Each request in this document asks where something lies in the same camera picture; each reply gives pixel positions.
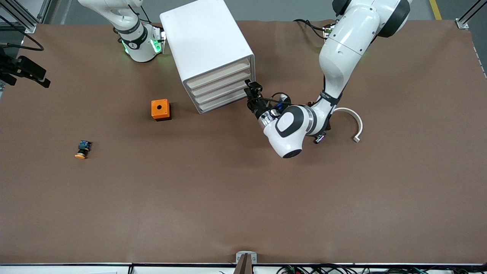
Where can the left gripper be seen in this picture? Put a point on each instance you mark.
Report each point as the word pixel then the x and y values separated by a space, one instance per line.
pixel 259 106

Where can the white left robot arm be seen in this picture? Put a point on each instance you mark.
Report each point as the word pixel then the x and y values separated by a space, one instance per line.
pixel 342 45

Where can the yellow mushroom push button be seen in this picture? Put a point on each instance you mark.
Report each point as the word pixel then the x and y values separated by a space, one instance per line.
pixel 83 146

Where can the brown table mat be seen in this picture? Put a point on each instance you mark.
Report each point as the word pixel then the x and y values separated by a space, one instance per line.
pixel 243 190

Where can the aluminium frame profile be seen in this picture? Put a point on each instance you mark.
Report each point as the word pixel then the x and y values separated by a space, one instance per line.
pixel 462 23
pixel 28 26

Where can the small silver metal switch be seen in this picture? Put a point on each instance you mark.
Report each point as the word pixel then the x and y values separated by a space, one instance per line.
pixel 320 139

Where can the white curved plastic bracket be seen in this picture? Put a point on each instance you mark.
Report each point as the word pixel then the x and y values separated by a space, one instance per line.
pixel 344 110

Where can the orange button enclosure box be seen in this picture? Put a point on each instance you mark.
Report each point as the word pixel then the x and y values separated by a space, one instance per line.
pixel 155 112

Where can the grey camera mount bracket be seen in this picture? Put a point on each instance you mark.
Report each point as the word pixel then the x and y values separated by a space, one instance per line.
pixel 239 257

